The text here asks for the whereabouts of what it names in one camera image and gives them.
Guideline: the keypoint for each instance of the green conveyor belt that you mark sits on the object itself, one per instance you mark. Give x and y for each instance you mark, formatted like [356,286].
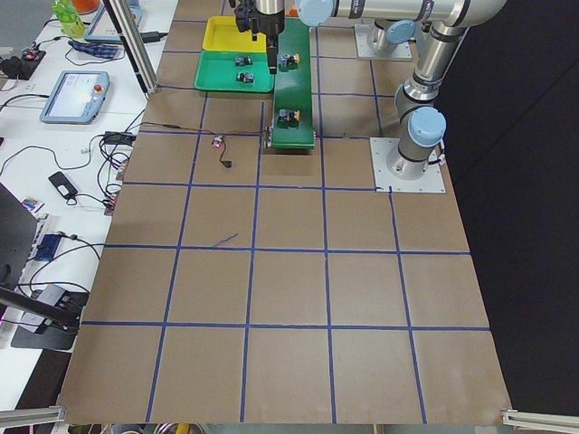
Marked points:
[292,90]

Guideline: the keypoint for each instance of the yellow push button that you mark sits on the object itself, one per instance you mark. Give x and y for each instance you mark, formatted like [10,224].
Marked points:
[288,62]
[288,118]

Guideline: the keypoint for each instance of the blue plaid cloth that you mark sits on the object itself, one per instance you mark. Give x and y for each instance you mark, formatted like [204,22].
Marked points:
[98,50]

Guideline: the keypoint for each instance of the green push button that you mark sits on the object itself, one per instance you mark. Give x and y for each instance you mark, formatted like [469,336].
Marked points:
[245,77]
[242,61]

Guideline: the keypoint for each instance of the teach pendant tablet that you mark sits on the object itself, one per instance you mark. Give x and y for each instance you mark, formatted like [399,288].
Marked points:
[101,28]
[76,98]

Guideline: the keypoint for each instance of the yellow tray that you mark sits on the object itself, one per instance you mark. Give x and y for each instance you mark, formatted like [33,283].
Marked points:
[222,35]

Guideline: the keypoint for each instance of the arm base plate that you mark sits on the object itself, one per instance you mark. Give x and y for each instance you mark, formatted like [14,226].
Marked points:
[394,174]
[389,43]

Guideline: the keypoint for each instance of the black power adapter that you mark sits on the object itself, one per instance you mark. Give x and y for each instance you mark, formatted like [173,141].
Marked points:
[118,138]

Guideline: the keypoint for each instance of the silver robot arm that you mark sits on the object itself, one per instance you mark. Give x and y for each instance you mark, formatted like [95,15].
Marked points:
[362,9]
[423,126]

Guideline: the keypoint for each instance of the aluminium frame post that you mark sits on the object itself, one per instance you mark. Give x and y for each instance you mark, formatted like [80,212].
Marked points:
[124,23]

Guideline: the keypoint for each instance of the green tray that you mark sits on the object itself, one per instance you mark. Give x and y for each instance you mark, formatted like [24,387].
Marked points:
[216,71]

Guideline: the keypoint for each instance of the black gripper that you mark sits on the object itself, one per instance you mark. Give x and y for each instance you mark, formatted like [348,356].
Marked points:
[270,26]

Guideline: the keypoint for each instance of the green drink bottle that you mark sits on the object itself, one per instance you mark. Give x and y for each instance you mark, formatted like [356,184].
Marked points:
[70,20]

